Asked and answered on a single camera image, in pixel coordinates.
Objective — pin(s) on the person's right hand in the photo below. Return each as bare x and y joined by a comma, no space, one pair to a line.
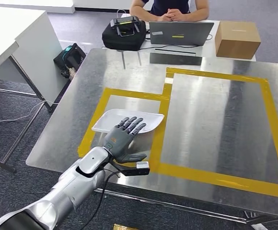
165,17

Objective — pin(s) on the black and teal backpack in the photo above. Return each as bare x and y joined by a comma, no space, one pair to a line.
72,58

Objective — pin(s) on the person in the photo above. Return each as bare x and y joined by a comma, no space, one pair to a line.
170,3

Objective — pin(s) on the brown cardboard box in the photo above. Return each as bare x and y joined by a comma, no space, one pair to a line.
237,39

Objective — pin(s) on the black remote controller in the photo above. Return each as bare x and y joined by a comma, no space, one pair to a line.
125,22

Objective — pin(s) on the person's left forearm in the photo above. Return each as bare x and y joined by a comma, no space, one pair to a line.
199,12

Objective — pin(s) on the black carrying case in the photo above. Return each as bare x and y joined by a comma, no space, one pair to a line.
123,43

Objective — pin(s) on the person's right forearm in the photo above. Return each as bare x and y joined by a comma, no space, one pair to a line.
143,13

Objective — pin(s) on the stainless steel workbench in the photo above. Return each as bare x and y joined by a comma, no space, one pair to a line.
81,82

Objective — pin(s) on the person's left hand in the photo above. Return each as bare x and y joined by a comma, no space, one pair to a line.
178,15

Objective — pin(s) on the white plastic car body part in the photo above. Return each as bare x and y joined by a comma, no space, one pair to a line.
110,122

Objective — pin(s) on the grey laptop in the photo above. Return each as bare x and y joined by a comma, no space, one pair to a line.
180,33

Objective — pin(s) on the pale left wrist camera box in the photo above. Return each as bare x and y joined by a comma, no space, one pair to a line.
142,165

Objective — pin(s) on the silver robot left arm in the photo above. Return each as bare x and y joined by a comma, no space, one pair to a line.
76,185

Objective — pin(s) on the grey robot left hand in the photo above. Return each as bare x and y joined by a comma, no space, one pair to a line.
117,143

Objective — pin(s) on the white topped steel table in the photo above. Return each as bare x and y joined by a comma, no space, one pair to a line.
38,54

